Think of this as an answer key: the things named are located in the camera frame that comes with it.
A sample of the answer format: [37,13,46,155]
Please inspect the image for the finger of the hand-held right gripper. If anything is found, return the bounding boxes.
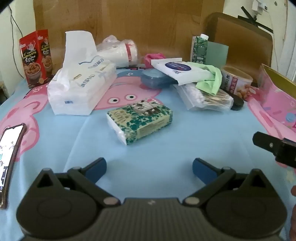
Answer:
[252,131,296,168]

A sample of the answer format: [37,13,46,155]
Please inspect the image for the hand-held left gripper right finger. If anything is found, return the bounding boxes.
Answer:
[183,158,266,207]

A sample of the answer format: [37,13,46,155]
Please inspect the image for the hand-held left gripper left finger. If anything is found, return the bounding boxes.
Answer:
[35,157,121,207]

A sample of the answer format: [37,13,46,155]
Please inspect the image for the pink printed box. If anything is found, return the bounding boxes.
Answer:
[248,64,296,130]

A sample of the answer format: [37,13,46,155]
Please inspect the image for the green patterned tissue pack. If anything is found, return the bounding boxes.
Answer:
[106,98,173,146]

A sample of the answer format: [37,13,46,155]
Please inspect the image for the clear bag of cotton swabs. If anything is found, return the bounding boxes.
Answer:
[173,83,234,112]

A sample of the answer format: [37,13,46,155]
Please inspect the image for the light green cloth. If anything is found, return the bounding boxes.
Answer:
[186,61,222,95]

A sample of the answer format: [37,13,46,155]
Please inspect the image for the white wet wipe packet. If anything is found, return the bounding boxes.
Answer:
[151,57,216,86]

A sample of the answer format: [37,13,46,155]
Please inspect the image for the blue pouch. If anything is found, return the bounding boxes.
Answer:
[141,69,177,89]

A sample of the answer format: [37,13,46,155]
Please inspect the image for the blue printed bedsheet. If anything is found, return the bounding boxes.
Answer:
[0,62,296,241]

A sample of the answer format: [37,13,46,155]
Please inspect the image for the black lid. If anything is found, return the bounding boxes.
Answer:
[228,93,244,112]

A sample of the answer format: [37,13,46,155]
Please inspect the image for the nut can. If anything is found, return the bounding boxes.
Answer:
[220,65,253,100]

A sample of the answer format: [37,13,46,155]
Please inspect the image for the large white tissue pack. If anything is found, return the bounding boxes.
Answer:
[47,31,117,115]

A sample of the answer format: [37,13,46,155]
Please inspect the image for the smartphone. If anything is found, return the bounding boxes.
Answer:
[0,123,27,210]

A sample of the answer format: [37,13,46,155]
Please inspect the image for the pale green card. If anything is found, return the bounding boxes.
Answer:
[206,42,229,67]

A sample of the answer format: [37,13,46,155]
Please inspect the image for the brown folding chair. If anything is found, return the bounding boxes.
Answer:
[206,12,273,87]

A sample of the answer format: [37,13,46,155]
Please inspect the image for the green drink carton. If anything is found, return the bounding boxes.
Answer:
[190,34,209,65]

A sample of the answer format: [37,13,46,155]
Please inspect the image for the plastic-wrapped white cup stack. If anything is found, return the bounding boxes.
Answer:
[96,35,138,69]

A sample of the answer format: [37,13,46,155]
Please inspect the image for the pink cloth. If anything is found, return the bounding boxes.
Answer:
[144,53,166,69]

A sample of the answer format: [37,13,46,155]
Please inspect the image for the black tape strips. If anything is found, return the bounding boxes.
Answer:
[238,6,273,33]

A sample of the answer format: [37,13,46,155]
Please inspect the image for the red snack box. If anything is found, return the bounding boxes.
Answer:
[19,29,54,89]

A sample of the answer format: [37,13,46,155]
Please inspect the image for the wooden headboard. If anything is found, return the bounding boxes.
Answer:
[33,0,225,67]

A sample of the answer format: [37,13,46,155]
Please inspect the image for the white wall device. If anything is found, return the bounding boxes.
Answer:
[251,0,269,15]

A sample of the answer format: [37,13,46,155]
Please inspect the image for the black wall cable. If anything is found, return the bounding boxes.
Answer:
[9,5,25,80]

